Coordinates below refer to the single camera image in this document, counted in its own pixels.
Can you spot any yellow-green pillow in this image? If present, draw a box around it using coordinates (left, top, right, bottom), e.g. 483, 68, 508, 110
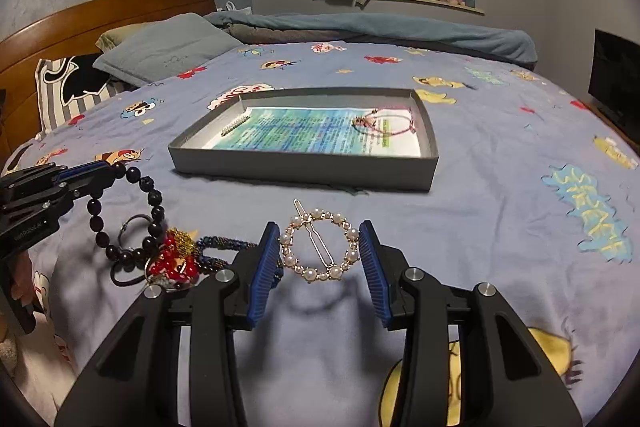
95, 24, 151, 52

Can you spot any large black bead bracelet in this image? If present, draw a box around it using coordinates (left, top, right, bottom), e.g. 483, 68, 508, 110
87, 162, 168, 264

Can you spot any cartoon printed blue bedsheet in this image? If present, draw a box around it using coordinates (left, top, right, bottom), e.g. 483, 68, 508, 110
0, 34, 640, 427

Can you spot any grey-blue pillow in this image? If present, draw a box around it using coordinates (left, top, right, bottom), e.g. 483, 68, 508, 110
92, 13, 246, 85

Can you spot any pink cord bracelet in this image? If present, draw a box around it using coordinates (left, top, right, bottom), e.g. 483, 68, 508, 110
350, 106, 418, 138

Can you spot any red beaded charm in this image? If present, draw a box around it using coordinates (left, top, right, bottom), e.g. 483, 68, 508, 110
145, 229, 201, 293

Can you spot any striped black and white pillow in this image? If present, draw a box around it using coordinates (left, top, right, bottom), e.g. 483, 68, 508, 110
34, 54, 123, 135

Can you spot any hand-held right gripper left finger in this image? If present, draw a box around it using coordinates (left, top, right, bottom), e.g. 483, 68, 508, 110
55, 221, 282, 427

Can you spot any curved window sill shelf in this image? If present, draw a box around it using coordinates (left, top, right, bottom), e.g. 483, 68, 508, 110
312, 0, 486, 15

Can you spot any round pearl hair clip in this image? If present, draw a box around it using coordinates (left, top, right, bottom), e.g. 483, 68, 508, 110
277, 198, 361, 284

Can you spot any person's left hand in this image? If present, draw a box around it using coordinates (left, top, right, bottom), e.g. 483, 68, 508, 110
12, 252, 33, 304

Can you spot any grey cardboard box tray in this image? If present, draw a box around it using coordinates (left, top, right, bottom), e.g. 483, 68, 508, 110
167, 87, 440, 194

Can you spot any black television screen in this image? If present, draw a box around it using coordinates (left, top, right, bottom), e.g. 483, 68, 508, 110
587, 28, 640, 138

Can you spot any printed blue-green paper sheet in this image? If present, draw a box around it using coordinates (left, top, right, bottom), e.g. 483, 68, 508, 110
210, 106, 421, 158

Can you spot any wooden headboard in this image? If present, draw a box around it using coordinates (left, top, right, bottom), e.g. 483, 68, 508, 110
0, 0, 218, 162

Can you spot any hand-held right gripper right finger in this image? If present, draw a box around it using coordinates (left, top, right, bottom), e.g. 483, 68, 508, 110
358, 219, 583, 427

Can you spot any thin silver ring hoop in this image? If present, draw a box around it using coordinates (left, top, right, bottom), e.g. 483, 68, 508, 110
119, 215, 155, 253

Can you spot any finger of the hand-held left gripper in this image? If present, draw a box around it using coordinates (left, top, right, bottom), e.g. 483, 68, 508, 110
30, 174, 123, 224
52, 161, 126, 188

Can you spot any grey-blue blanket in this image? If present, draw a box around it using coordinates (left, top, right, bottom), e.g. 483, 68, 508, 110
205, 12, 538, 68

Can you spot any beige fuzzy cloth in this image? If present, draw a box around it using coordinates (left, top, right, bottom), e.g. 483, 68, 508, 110
0, 332, 23, 378

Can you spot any wooden television stand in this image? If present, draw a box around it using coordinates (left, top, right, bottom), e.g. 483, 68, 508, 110
582, 99, 640, 152

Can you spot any dark and gold beaded bracelet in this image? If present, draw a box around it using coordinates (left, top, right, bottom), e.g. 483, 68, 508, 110
192, 235, 258, 275

